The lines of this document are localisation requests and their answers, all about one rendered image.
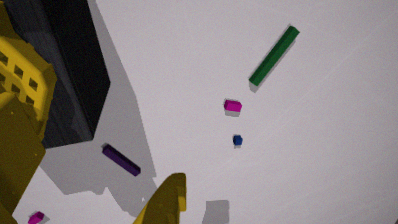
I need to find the dark purple rod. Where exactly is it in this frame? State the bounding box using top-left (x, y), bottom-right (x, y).
top-left (102, 144), bottom-right (141, 177)

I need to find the dark green rod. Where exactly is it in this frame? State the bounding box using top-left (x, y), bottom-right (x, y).
top-left (249, 26), bottom-right (300, 86)

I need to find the magenta rectangular block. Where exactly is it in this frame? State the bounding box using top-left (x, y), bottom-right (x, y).
top-left (28, 211), bottom-right (44, 224)
top-left (224, 100), bottom-right (242, 112)

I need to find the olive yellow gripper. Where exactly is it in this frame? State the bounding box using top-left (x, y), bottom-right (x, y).
top-left (133, 173), bottom-right (187, 224)

